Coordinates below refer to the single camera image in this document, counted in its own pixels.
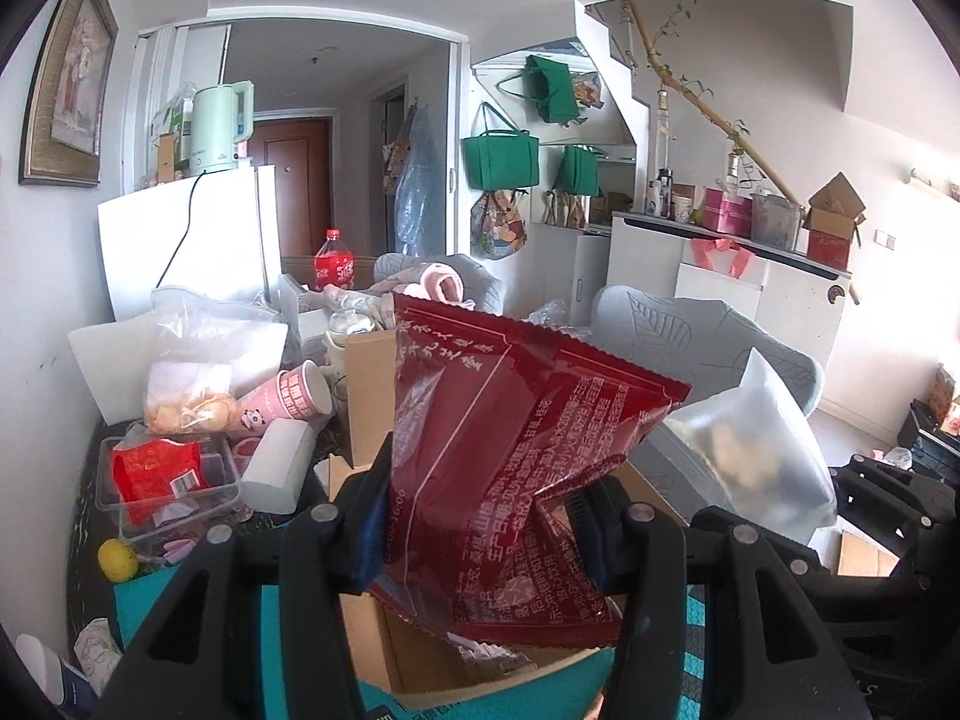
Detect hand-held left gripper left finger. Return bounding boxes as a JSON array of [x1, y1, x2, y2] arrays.
[[90, 457, 391, 720]]

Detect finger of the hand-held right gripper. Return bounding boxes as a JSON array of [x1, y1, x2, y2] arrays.
[[827, 456, 947, 524]]

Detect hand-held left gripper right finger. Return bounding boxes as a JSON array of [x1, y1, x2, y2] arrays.
[[570, 480, 875, 720]]

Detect clear zip bag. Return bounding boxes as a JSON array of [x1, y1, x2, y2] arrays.
[[664, 349, 839, 545]]

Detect brown cardboard box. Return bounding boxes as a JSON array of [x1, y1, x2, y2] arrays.
[[328, 326, 695, 698]]

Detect dark red snack packet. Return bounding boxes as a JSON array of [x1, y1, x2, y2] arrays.
[[371, 294, 692, 650]]

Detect clear plastic bag of snacks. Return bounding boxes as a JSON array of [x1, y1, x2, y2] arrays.
[[146, 286, 291, 437]]

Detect black floor box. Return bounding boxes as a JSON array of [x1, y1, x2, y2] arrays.
[[895, 399, 960, 482]]

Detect flat cardboard piece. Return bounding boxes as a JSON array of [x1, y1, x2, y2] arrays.
[[835, 529, 902, 580]]

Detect white tissue pack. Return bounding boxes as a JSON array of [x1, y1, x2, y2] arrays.
[[238, 418, 321, 516]]

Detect pink paper cup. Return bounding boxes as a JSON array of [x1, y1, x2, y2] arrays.
[[238, 360, 335, 441]]

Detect clear plastic container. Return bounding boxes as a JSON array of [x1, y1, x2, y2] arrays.
[[96, 433, 246, 542]]

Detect white cabinet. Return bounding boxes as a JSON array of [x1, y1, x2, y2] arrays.
[[606, 211, 854, 422]]

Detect small yellow ball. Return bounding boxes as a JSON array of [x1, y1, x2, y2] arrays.
[[98, 538, 141, 584]]

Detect red carton box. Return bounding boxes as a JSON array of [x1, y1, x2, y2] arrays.
[[801, 171, 869, 272]]

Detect pink plush slippers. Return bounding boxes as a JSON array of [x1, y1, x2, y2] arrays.
[[396, 261, 467, 306]]

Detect cola bottle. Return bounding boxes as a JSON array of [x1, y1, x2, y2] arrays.
[[313, 228, 356, 293]]

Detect pink ribbon bag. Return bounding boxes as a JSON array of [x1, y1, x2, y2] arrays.
[[692, 237, 756, 280]]

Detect dark patterned tablecloth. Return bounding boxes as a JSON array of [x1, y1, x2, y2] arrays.
[[66, 420, 121, 638]]

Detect grey metal pot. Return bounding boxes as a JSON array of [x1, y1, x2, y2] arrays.
[[751, 193, 801, 250]]

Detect white foam board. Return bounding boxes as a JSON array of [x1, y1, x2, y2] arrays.
[[66, 317, 160, 422]]

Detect pink round tin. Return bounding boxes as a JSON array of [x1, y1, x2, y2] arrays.
[[703, 186, 755, 236]]

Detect patterned hanging bag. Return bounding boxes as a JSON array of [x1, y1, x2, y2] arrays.
[[469, 190, 530, 261]]

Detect white fridge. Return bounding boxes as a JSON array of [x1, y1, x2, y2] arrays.
[[96, 163, 284, 323]]

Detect white slipper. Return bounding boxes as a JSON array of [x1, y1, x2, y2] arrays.
[[13, 632, 77, 700]]

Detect hanging clear plastic cover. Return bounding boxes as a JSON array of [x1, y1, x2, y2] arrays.
[[392, 101, 437, 257]]

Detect brown wooden door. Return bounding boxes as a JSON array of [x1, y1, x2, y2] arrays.
[[251, 111, 332, 261]]

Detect tall glass bottle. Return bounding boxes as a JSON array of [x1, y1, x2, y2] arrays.
[[655, 86, 674, 197]]

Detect large green tote bag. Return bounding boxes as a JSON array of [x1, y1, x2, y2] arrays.
[[460, 101, 542, 190]]

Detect bamboo pole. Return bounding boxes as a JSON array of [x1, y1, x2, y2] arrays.
[[625, 0, 801, 205]]

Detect pale green kettle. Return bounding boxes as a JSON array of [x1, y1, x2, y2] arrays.
[[187, 79, 257, 175]]

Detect small green tote bag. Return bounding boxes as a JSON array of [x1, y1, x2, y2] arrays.
[[523, 52, 587, 126]]

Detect framed picture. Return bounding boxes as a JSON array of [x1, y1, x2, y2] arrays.
[[19, 0, 119, 188]]

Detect black kettle cable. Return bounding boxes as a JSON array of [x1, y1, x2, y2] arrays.
[[159, 171, 209, 290]]

